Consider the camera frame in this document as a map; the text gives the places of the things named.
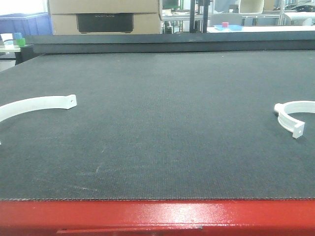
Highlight white curved clamp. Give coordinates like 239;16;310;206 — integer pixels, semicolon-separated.
274;100;315;139
0;94;77;121

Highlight dark grey table mat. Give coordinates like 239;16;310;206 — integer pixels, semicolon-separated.
0;50;315;200

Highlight blue tray with red cube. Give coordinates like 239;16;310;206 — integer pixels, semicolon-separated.
214;22;243;31

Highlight cardboard box with black window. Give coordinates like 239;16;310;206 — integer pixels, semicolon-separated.
48;0;162;35

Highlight blue crate behind table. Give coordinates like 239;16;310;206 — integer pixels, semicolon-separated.
0;12;53;36

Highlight green and blue cups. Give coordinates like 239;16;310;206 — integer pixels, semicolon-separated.
13;32;26;47

